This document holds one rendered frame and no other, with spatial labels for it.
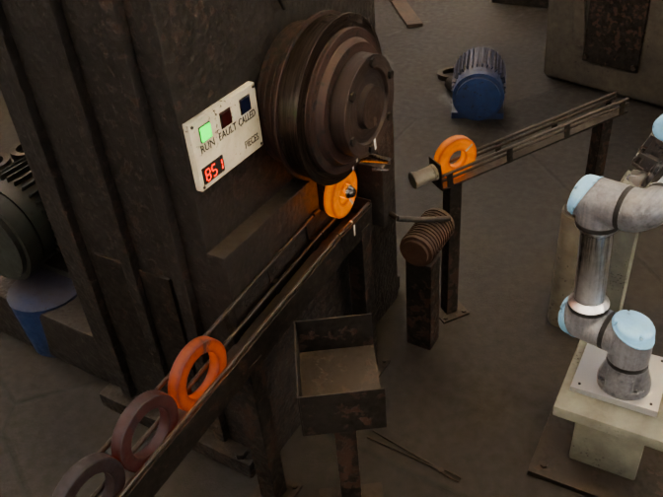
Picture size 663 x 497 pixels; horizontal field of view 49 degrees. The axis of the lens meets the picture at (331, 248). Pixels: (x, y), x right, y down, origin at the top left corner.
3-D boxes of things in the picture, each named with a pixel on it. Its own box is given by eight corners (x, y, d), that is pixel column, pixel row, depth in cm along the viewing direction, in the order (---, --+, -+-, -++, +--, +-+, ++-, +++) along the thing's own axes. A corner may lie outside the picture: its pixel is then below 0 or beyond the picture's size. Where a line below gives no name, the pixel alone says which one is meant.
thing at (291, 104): (354, -20, 199) (371, 124, 230) (259, 61, 171) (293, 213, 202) (375, -18, 196) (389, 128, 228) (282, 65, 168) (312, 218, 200)
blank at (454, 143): (448, 182, 257) (453, 186, 255) (425, 160, 247) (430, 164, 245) (478, 150, 255) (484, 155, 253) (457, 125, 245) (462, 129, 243)
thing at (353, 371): (323, 566, 208) (297, 397, 165) (317, 487, 229) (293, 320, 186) (393, 558, 208) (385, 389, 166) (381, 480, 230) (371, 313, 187)
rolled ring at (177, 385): (166, 393, 164) (155, 389, 166) (198, 423, 179) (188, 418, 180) (208, 326, 172) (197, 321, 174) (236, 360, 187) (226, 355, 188)
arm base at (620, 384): (657, 377, 214) (663, 351, 209) (640, 407, 205) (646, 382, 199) (607, 358, 223) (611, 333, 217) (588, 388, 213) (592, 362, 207)
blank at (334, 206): (317, 202, 210) (327, 205, 208) (336, 157, 213) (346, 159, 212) (334, 224, 223) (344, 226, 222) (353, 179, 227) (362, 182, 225)
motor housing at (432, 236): (400, 346, 277) (397, 234, 245) (423, 312, 292) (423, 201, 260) (430, 357, 271) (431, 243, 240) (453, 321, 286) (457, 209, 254)
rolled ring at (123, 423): (166, 378, 164) (155, 373, 165) (110, 441, 153) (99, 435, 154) (186, 426, 176) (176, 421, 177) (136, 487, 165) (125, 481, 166)
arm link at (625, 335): (638, 378, 201) (646, 340, 194) (593, 356, 210) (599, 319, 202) (657, 355, 208) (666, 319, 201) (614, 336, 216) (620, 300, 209)
